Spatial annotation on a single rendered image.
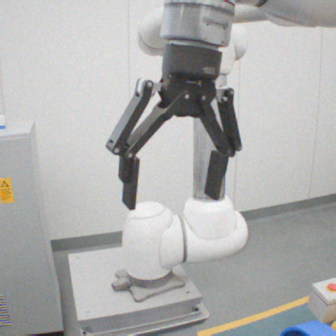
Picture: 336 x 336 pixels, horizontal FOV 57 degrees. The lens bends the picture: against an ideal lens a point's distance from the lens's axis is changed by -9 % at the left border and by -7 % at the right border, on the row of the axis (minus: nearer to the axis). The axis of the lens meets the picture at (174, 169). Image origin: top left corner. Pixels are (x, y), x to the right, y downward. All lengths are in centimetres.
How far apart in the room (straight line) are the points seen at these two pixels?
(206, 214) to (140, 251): 22
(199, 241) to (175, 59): 70
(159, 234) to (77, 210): 239
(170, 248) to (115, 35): 240
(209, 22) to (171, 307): 86
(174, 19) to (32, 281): 194
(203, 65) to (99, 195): 294
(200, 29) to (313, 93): 383
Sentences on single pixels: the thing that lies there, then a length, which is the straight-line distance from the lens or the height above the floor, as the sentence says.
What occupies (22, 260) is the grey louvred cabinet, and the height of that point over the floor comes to 70.
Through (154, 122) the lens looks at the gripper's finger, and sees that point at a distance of 41.
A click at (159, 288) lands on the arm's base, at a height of 110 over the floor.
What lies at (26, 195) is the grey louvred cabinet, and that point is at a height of 110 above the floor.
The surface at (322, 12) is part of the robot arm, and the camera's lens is 48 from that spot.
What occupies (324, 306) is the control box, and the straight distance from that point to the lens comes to 113.
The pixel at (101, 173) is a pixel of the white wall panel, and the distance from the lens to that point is 323.
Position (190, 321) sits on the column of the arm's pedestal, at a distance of 111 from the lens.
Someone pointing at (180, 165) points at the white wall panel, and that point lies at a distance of 341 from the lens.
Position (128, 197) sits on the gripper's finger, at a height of 159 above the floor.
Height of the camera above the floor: 175
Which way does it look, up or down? 17 degrees down
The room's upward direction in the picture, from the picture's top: straight up
